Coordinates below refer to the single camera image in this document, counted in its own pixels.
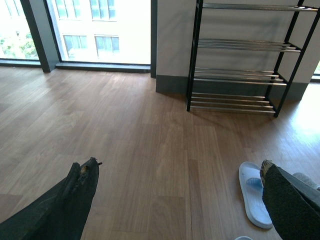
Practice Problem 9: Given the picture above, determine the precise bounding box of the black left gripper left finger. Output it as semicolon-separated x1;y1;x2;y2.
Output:
0;157;100;240

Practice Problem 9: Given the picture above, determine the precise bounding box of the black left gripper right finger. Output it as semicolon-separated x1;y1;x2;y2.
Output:
260;159;320;240

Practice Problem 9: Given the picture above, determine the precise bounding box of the grey mesh sneaker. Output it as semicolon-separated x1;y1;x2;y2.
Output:
293;172;320;191

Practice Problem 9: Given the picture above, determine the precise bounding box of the black metal shoe rack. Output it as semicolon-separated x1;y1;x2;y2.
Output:
186;0;320;118

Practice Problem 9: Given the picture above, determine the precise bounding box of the white blue slide sandal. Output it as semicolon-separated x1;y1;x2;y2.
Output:
238;161;273;229

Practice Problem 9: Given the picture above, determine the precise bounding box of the dark window frame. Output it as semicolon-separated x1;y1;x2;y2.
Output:
0;0;158;78

